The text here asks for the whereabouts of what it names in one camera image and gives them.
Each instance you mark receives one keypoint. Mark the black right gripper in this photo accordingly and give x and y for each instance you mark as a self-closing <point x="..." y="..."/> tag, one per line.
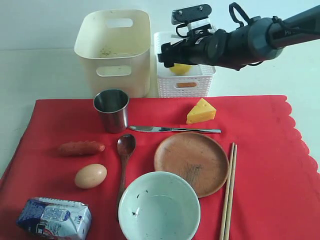
<point x="199" y="52"/>

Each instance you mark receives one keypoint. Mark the yellow lemon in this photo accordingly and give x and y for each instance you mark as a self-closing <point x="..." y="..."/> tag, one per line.
<point x="180" y="69"/>

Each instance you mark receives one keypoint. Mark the fried chicken nugget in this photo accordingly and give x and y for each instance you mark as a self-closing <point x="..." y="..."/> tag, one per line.
<point x="186" y="84"/>

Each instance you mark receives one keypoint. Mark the yellow cheese wedge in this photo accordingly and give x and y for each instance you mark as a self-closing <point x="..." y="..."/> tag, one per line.
<point x="203" y="111"/>

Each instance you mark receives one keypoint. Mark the red sausage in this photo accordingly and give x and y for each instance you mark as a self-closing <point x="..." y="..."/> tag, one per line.
<point x="80" y="148"/>

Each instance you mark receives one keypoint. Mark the brown egg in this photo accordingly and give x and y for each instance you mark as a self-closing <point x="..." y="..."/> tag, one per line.
<point x="90" y="176"/>

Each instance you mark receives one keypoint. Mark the blue milk carton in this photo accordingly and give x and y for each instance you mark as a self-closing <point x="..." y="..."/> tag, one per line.
<point x="55" y="219"/>

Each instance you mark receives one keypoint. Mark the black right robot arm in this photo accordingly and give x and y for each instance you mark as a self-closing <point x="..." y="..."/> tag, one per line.
<point x="257" y="39"/>

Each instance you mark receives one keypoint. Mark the white woven plastic basket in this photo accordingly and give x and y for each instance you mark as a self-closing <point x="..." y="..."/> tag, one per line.
<point x="202" y="75"/>

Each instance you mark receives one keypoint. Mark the cream plastic bin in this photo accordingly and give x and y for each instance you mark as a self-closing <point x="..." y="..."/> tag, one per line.
<point x="114" y="48"/>

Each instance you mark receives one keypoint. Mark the stainless steel cup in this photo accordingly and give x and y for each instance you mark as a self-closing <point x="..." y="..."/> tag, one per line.
<point x="112" y="106"/>

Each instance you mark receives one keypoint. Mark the silver table knife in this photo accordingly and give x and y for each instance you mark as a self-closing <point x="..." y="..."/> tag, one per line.
<point x="156" y="129"/>

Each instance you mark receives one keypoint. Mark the dark wooden spoon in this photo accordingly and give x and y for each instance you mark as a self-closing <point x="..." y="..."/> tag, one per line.
<point x="126" y="145"/>

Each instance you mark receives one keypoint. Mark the brown wooden plate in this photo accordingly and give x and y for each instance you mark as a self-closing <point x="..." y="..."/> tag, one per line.
<point x="196" y="158"/>

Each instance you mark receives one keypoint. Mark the left wooden chopstick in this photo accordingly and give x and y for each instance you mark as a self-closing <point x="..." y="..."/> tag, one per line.
<point x="222" y="217"/>

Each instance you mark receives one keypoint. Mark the wooden chopstick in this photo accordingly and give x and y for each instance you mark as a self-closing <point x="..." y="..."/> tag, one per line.
<point x="227" y="211"/>
<point x="222" y="217"/>

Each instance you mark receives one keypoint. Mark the right wooden chopstick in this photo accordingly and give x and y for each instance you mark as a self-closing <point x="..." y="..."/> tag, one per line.
<point x="227" y="211"/>

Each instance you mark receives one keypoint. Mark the red tablecloth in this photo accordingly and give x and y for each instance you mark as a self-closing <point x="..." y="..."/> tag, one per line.
<point x="277" y="187"/>

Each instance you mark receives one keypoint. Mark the pale green ceramic bowl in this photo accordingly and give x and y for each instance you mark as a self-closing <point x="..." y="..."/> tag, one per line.
<point x="159" y="205"/>

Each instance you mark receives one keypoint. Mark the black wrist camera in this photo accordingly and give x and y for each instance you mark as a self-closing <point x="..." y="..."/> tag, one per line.
<point x="190" y="14"/>

